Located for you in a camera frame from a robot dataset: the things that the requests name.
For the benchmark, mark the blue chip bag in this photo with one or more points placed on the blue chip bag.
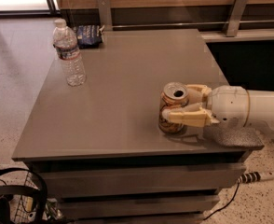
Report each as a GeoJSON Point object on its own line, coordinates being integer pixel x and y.
{"type": "Point", "coordinates": [89, 36]}

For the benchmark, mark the right metal wall bracket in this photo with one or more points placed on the right metal wall bracket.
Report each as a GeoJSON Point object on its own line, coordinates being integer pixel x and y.
{"type": "Point", "coordinates": [232, 24]}

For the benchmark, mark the metal wall bracket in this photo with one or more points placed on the metal wall bracket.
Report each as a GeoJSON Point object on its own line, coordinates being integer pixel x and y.
{"type": "Point", "coordinates": [105, 14]}
{"type": "Point", "coordinates": [232, 24]}

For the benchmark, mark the clear plastic water bottle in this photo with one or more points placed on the clear plastic water bottle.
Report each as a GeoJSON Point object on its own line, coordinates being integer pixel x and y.
{"type": "Point", "coordinates": [65, 44]}

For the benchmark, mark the orange soda can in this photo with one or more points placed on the orange soda can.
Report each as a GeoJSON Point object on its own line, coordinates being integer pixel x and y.
{"type": "Point", "coordinates": [174, 95]}

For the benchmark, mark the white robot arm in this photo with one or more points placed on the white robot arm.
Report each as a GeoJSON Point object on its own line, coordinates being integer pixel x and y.
{"type": "Point", "coordinates": [198, 105]}

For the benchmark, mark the left metal wall bracket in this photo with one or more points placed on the left metal wall bracket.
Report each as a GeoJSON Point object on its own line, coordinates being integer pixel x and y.
{"type": "Point", "coordinates": [105, 14]}

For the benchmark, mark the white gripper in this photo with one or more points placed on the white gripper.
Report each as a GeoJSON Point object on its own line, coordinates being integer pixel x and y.
{"type": "Point", "coordinates": [229, 104]}

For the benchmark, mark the grey drawer cabinet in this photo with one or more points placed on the grey drawer cabinet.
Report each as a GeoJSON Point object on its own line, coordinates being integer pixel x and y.
{"type": "Point", "coordinates": [99, 148]}

